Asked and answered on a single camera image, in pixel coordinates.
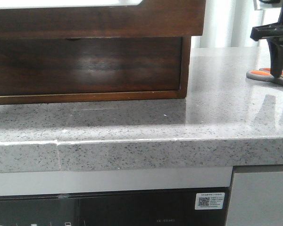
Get grey pleated curtain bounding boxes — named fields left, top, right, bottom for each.
left=191, top=0, right=265, bottom=48

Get white tray with paper rolls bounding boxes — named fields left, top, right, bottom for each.
left=0, top=0, right=142, bottom=9

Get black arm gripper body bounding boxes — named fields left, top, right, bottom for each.
left=250, top=4, right=283, bottom=41

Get dark wooden drawer cabinet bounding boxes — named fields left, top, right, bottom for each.
left=0, top=37, right=191, bottom=105

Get grey cabinet door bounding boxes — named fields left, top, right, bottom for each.
left=226, top=165, right=283, bottom=226

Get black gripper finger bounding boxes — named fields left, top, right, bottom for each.
left=267, top=38, right=283, bottom=78

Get white QR code sticker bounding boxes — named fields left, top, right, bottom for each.
left=195, top=192, right=225, bottom=210

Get orange grey scissors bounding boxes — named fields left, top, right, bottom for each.
left=246, top=67, right=283, bottom=86

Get black dishwasher appliance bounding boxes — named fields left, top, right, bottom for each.
left=0, top=187, right=229, bottom=226

